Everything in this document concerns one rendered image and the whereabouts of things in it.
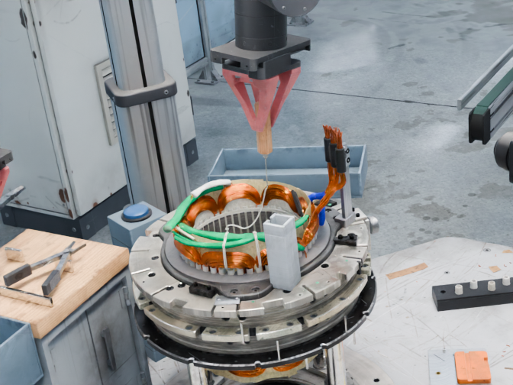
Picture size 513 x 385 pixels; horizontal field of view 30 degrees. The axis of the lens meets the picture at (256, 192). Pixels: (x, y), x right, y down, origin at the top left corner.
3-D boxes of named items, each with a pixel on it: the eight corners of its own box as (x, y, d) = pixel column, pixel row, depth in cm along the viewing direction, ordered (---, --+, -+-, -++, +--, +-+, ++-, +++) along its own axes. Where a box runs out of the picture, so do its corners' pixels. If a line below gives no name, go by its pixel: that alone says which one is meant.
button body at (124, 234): (189, 344, 163) (166, 213, 151) (156, 363, 159) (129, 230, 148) (167, 328, 168) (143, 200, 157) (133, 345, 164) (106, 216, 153)
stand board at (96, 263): (40, 340, 122) (37, 324, 121) (-66, 312, 131) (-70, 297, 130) (131, 262, 137) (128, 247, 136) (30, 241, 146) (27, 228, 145)
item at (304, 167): (375, 289, 171) (366, 144, 159) (371, 324, 162) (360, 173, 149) (241, 288, 177) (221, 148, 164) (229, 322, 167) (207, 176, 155)
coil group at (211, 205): (196, 237, 129) (191, 209, 127) (185, 234, 130) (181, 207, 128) (221, 216, 133) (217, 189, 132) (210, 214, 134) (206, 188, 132)
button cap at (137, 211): (153, 213, 152) (153, 207, 151) (132, 222, 150) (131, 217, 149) (140, 205, 155) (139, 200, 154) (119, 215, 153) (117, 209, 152)
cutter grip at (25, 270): (8, 287, 127) (5, 277, 127) (4, 286, 128) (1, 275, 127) (33, 274, 130) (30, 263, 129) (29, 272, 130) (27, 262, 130)
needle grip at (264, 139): (271, 154, 110) (268, 105, 107) (256, 154, 110) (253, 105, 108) (273, 149, 111) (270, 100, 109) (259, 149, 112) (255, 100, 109)
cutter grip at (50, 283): (48, 296, 124) (46, 286, 124) (43, 296, 124) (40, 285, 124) (61, 279, 128) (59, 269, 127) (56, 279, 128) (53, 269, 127)
